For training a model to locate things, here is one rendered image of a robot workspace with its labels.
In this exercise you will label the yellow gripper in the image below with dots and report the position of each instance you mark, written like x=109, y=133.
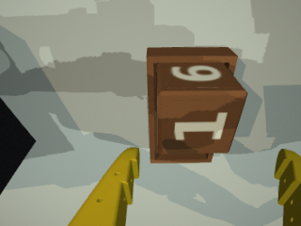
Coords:
x=106, y=205

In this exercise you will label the brown number cube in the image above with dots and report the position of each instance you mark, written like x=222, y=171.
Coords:
x=199, y=106

